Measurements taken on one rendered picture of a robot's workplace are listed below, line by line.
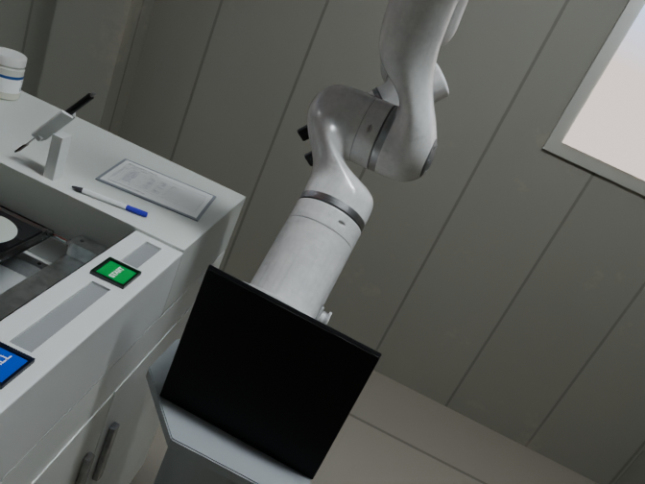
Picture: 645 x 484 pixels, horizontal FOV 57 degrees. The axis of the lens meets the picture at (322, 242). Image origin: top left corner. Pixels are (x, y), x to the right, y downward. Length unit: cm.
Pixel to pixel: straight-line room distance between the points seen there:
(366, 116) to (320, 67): 145
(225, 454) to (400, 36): 68
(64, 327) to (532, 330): 215
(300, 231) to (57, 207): 46
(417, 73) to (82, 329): 61
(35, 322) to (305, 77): 183
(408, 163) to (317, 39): 150
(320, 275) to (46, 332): 39
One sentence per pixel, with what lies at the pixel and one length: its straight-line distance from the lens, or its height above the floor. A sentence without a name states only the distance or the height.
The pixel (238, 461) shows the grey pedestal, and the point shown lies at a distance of 93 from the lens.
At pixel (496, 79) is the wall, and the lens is 239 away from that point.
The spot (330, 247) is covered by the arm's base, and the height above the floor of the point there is 111.
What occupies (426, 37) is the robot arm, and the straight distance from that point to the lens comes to 96.
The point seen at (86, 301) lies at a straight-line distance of 89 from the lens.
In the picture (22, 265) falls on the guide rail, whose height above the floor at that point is 84.
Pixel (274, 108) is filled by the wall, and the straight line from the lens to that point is 252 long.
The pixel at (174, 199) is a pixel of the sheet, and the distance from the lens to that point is 123.
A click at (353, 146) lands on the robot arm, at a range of 102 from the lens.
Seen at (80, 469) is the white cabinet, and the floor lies 59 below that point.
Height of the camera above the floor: 147
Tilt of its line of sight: 23 degrees down
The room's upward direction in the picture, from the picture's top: 25 degrees clockwise
